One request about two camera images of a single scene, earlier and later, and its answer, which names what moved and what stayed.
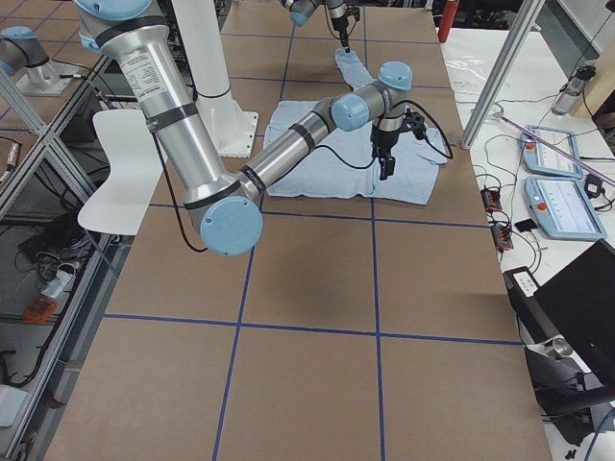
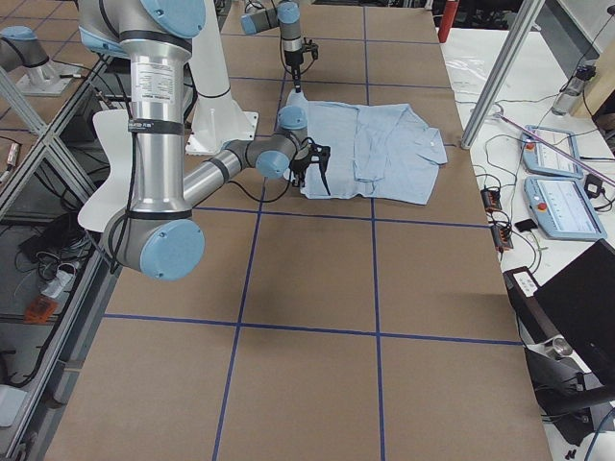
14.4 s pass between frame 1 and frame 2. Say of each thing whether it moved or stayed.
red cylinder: stayed
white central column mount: stayed
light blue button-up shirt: moved
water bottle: stayed
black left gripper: moved
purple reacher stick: stayed
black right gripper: moved
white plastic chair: stayed
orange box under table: stayed
